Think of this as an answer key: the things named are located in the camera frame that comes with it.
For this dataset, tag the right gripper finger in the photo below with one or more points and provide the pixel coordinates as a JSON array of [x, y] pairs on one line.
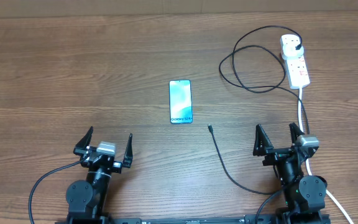
[[262, 145], [296, 133]]

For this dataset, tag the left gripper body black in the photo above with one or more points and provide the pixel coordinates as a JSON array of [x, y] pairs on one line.
[[116, 167]]

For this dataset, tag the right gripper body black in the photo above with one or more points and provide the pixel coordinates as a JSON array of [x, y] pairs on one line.
[[276, 157]]

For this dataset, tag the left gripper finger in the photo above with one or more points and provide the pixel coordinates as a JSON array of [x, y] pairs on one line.
[[128, 156], [85, 140]]

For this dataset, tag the blue screen Galaxy smartphone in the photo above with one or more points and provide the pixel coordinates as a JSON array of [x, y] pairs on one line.
[[181, 110]]

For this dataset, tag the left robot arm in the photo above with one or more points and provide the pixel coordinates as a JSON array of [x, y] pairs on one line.
[[86, 198]]

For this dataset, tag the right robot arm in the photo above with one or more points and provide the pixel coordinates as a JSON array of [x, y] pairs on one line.
[[304, 194]]

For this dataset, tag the white charger plug adapter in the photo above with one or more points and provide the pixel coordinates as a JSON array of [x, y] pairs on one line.
[[289, 52]]

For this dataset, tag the white power strip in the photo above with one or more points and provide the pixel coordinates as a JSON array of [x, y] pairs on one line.
[[296, 69]]

